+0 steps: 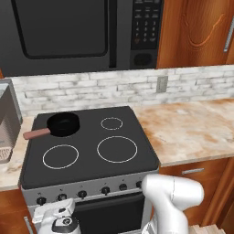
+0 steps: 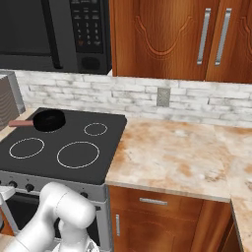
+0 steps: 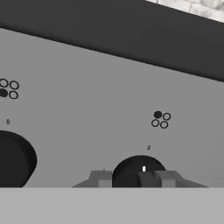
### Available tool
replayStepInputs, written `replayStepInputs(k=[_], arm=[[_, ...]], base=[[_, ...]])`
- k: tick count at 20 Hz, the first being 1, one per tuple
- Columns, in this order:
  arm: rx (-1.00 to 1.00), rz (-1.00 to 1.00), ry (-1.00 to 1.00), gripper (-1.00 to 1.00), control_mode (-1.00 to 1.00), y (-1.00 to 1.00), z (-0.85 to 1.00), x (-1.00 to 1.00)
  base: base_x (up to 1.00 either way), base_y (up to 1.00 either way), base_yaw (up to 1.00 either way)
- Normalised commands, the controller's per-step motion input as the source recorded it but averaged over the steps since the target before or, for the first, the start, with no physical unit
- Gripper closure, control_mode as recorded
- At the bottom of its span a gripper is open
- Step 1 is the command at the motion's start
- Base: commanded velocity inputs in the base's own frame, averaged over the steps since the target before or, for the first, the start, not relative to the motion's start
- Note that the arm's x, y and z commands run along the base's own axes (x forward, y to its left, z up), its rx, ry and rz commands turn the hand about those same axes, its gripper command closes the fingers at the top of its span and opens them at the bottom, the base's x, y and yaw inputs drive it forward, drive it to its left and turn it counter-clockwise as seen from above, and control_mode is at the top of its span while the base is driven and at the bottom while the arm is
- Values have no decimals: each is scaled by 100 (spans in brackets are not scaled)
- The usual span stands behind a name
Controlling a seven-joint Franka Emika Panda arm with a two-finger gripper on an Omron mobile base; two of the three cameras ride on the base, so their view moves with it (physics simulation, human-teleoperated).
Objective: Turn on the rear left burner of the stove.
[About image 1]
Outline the black and steel stove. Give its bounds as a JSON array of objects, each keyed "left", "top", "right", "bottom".
[{"left": 18, "top": 105, "right": 161, "bottom": 234}]

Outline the wooden base cupboard door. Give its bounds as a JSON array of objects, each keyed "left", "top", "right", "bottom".
[
  {"left": 201, "top": 157, "right": 234, "bottom": 234},
  {"left": 0, "top": 188, "right": 37, "bottom": 234}
]

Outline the silver base cupboard handle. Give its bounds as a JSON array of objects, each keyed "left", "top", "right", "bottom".
[{"left": 23, "top": 215, "right": 34, "bottom": 234}]

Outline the dark grey microwave oven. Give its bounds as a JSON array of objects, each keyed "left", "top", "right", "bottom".
[{"left": 0, "top": 0, "right": 165, "bottom": 78}]

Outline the black oven door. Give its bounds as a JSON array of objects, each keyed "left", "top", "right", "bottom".
[{"left": 72, "top": 192, "right": 146, "bottom": 234}]

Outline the silver wall cupboard handle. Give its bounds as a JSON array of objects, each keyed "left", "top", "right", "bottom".
[{"left": 223, "top": 15, "right": 234, "bottom": 53}]

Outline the dark microwave door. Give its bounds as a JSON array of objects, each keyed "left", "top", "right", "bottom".
[{"left": 0, "top": 0, "right": 119, "bottom": 74}]

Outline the black microwave door handle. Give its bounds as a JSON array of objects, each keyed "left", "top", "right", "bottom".
[{"left": 108, "top": 0, "right": 119, "bottom": 69}]

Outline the black pan with reddish handle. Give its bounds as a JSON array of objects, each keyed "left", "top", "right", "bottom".
[{"left": 22, "top": 112, "right": 81, "bottom": 141}]

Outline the grey wall outlet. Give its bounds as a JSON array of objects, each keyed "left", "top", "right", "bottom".
[{"left": 155, "top": 75, "right": 169, "bottom": 94}]

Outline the wooden wall cupboard door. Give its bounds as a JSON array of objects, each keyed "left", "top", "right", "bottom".
[{"left": 156, "top": 0, "right": 234, "bottom": 69}]

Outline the silver drawer handle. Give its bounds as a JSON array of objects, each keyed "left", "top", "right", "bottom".
[{"left": 181, "top": 167, "right": 206, "bottom": 176}]

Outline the grey countertop appliance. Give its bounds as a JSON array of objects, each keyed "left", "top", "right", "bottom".
[{"left": 0, "top": 79, "right": 24, "bottom": 165}]

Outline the wooden drawer front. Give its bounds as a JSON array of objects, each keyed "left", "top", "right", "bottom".
[{"left": 158, "top": 157, "right": 230, "bottom": 227}]

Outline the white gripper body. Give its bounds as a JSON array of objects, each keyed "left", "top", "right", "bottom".
[{"left": 31, "top": 202, "right": 60, "bottom": 225}]

